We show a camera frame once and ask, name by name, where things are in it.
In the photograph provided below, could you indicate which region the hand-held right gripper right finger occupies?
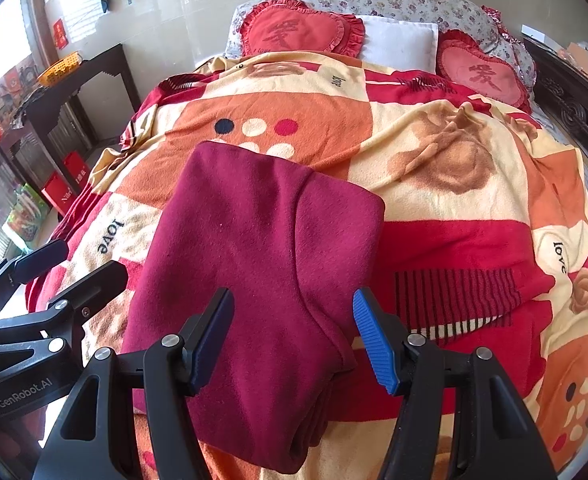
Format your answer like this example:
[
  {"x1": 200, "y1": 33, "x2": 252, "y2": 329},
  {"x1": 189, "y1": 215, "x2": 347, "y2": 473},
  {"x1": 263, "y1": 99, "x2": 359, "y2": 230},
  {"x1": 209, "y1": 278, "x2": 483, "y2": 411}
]
[{"x1": 352, "y1": 287, "x2": 557, "y2": 480}]

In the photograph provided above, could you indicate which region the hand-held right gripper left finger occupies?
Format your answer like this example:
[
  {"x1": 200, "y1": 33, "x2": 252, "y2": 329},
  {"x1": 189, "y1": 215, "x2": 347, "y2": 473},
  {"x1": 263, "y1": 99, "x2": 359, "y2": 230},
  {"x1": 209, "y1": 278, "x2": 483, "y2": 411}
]
[{"x1": 34, "y1": 287, "x2": 236, "y2": 480}]

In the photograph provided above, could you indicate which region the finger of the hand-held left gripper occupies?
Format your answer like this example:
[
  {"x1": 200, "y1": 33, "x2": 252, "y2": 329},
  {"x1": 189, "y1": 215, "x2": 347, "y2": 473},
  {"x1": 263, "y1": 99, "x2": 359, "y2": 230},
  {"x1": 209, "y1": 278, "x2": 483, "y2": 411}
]
[
  {"x1": 0, "y1": 261, "x2": 129, "y2": 377},
  {"x1": 0, "y1": 239, "x2": 70, "y2": 307}
]

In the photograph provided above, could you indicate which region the maroon sweater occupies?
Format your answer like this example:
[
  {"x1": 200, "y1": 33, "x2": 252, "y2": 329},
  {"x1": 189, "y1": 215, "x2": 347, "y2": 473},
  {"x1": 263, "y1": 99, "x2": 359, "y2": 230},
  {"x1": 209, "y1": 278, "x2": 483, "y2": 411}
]
[{"x1": 121, "y1": 140, "x2": 386, "y2": 476}]

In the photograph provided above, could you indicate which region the colourful printed box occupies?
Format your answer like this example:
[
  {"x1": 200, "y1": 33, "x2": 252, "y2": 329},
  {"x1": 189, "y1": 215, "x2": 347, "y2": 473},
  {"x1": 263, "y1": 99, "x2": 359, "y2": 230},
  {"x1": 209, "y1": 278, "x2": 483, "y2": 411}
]
[{"x1": 1, "y1": 183, "x2": 51, "y2": 252}]

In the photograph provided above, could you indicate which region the pile of boxes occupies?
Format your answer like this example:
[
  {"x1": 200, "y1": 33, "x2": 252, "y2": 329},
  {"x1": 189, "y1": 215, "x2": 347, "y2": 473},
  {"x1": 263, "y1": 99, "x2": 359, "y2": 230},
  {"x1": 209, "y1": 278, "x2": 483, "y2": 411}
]
[{"x1": 0, "y1": 57, "x2": 41, "y2": 122}]

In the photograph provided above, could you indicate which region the printed orange red blanket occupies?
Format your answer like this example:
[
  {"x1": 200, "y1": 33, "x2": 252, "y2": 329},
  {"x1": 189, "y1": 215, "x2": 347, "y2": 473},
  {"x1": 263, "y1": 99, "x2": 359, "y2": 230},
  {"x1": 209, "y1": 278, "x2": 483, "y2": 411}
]
[{"x1": 24, "y1": 52, "x2": 588, "y2": 480}]

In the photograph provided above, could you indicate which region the yellow plastic basket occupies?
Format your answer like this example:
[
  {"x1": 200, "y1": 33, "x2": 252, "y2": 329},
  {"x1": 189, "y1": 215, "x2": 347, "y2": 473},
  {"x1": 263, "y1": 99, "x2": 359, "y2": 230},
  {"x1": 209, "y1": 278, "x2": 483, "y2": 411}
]
[{"x1": 36, "y1": 51, "x2": 85, "y2": 86}]

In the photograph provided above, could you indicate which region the dark wooden table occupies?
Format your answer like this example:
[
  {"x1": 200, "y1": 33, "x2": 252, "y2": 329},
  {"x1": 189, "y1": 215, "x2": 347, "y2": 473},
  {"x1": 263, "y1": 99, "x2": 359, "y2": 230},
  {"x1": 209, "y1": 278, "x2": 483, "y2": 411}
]
[{"x1": 0, "y1": 42, "x2": 142, "y2": 173}]

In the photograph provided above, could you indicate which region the window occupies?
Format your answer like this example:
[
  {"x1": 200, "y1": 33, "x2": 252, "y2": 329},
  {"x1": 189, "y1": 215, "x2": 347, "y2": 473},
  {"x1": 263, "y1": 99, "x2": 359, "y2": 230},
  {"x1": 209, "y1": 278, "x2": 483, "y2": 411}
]
[{"x1": 0, "y1": 0, "x2": 41, "y2": 113}]

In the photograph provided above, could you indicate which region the red heart-shaped pillow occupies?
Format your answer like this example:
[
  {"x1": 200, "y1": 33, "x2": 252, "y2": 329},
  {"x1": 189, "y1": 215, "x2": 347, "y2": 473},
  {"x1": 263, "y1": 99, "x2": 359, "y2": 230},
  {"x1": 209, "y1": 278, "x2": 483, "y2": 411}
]
[
  {"x1": 239, "y1": 0, "x2": 366, "y2": 59},
  {"x1": 436, "y1": 30, "x2": 533, "y2": 114}
]

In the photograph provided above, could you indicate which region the white pillow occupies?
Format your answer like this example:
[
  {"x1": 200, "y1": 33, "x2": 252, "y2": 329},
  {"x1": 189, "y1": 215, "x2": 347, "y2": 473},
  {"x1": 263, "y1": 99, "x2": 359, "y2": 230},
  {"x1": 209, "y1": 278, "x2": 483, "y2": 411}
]
[{"x1": 356, "y1": 15, "x2": 439, "y2": 72}]

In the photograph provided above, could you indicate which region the dark carved wooden headboard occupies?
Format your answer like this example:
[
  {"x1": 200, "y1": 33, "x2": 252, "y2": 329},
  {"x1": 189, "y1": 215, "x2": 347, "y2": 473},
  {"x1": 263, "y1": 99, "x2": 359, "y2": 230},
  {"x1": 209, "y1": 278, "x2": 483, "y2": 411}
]
[{"x1": 523, "y1": 35, "x2": 588, "y2": 203}]

